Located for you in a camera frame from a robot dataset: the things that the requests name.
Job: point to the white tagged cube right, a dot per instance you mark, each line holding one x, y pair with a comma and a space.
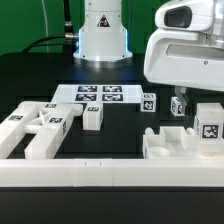
176, 107

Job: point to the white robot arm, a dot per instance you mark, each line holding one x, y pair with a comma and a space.
103, 40

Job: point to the white fiducial marker plate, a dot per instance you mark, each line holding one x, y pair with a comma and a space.
84, 93

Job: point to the white chair back frame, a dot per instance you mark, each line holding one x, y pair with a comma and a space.
48, 122

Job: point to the white U-shaped fence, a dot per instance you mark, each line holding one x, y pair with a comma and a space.
111, 173

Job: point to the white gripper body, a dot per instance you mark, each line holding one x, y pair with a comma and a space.
182, 58

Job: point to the white chair seat part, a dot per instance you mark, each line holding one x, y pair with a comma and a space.
176, 142

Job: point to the white tagged cube left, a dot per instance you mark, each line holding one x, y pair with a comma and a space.
148, 102

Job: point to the white tagged cube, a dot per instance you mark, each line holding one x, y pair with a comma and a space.
148, 102
176, 107

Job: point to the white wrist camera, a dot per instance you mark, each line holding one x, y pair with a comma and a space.
191, 15

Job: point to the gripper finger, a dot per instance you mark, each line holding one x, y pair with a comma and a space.
182, 98

